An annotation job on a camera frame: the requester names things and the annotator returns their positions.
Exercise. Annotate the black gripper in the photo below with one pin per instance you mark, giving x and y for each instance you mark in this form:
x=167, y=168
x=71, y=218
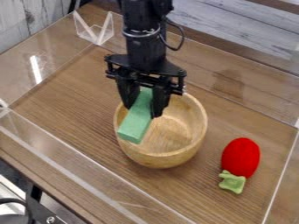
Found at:
x=143, y=67

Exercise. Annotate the green rectangular block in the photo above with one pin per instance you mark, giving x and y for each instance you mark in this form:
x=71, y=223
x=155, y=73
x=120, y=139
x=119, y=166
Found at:
x=138, y=119

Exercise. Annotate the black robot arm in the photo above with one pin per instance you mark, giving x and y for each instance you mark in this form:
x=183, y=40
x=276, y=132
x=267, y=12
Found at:
x=146, y=15

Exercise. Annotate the brown wooden bowl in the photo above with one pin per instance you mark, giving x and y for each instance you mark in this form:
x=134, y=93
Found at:
x=174, y=137

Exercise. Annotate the red felt strawberry toy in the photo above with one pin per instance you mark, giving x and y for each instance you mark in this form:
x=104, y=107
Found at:
x=239, y=162

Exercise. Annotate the clear acrylic corner bracket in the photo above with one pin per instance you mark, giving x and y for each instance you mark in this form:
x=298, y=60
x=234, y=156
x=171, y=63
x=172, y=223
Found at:
x=95, y=34

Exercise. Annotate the clear acrylic tray wall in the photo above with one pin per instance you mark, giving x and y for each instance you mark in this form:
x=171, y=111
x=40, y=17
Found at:
x=84, y=186

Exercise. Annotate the black table leg bracket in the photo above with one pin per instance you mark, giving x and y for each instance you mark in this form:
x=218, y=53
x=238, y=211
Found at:
x=41, y=214

